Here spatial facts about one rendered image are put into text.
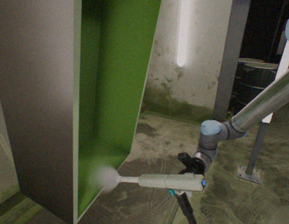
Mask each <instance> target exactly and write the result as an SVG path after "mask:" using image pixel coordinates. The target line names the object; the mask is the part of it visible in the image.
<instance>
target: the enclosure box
mask: <svg viewBox="0 0 289 224"><path fill-rule="evenodd" d="M162 4H163V0H0V101H1V105H2V110H3V114H4V119H5V124H6V130H7V135H8V137H9V142H10V147H11V151H12V156H13V161H14V165H15V170H16V173H17V177H18V181H19V188H20V192H21V193H22V194H24V195H25V196H27V197H28V198H30V199H31V200H32V201H34V202H36V203H37V204H39V205H40V206H42V207H44V208H45V209H46V210H48V211H49V212H51V213H52V214H54V215H56V216H57V217H59V218H60V219H61V220H63V221H65V222H66V223H68V224H77V223H78V221H79V220H80V219H81V218H82V216H83V215H84V214H85V212H86V211H87V209H88V208H89V207H90V206H91V205H92V204H93V202H94V200H95V199H96V197H94V198H86V197H84V196H82V195H80V194H79V190H78V186H77V177H78V172H79V170H80V167H81V166H82V165H83V163H84V162H85V161H86V160H87V159H88V158H90V157H92V156H96V155H102V156H106V157H108V158H110V159H111V160H112V161H113V162H114V163H115V164H116V165H117V168H118V169H119V168H120V167H121V166H122V164H123V163H124V162H125V161H126V160H127V158H128V157H129V156H130V155H131V152H132V148H133V144H134V143H133V141H134V137H135V132H136V127H137V122H138V117H139V112H140V108H141V104H142V99H143V94H144V90H145V85H146V80H147V75H148V72H149V67H150V62H151V57H152V53H153V45H154V41H155V36H156V32H157V28H158V23H159V19H160V13H161V9H162Z"/></svg>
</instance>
